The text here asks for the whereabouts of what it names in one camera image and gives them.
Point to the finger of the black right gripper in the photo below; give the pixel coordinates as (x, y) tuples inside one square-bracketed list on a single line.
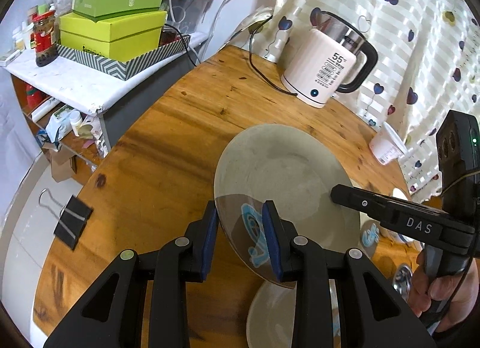
[(360, 203)]

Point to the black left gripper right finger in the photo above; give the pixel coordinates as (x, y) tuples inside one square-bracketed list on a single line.
[(371, 312)]

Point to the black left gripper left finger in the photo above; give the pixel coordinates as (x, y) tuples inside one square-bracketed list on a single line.
[(110, 312)]

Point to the beige plate with blue logo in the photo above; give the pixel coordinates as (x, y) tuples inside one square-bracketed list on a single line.
[(295, 171)]

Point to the person's right hand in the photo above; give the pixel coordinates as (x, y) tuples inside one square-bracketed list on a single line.
[(423, 293)]

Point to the steel bowl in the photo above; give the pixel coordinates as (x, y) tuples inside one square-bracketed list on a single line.
[(402, 281)]

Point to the white plastic yogurt tub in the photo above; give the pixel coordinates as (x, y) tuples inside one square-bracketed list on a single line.
[(387, 145)]

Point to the black binder clip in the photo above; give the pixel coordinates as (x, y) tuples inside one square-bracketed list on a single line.
[(71, 219)]

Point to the heart patterned curtain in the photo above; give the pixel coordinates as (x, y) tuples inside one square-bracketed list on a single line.
[(428, 64)]

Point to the white electric kettle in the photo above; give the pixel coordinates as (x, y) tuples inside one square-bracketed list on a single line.
[(334, 58)]

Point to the white shelf unit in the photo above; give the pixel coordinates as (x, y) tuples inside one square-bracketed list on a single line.
[(118, 103)]

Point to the striped grey white box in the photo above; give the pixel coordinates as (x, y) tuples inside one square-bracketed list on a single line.
[(124, 70)]

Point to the lime green box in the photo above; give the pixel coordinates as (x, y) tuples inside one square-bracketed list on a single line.
[(121, 38)]

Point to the red nutcracker jar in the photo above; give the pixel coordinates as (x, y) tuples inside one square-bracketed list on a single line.
[(44, 38)]

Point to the dark green flat box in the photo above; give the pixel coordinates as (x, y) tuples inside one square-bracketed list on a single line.
[(97, 10)]

